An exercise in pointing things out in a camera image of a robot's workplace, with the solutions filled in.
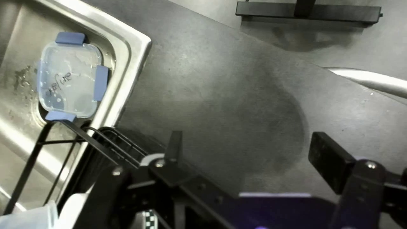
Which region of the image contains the black wire dish rack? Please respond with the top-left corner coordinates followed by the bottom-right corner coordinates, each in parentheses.
top-left (3, 119), bottom-right (179, 229)

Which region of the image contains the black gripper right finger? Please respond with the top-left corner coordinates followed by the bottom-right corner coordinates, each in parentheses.
top-left (308, 131), bottom-right (407, 229)

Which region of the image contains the white ceramic mug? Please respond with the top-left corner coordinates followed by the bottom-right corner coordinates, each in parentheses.
top-left (327, 66), bottom-right (407, 100)

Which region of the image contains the stainless steel sink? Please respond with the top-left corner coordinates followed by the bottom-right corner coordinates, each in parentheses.
top-left (0, 0), bottom-right (153, 215)

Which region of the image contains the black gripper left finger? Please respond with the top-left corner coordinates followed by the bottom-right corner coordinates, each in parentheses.
top-left (75, 129), bottom-right (240, 229)

